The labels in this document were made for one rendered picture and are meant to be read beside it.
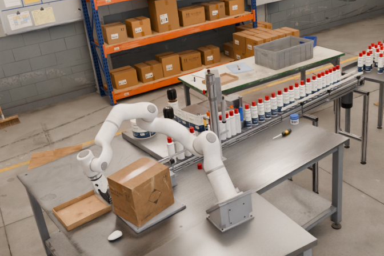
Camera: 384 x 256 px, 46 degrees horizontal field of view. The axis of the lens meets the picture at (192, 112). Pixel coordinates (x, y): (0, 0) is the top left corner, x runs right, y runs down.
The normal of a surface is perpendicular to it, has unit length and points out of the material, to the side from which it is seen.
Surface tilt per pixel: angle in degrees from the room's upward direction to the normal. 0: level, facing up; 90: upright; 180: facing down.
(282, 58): 90
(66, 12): 90
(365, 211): 0
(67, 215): 0
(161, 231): 0
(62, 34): 90
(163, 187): 90
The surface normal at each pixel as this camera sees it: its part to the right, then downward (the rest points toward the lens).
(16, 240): -0.11, -0.91
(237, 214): 0.49, 0.29
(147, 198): 0.72, 0.20
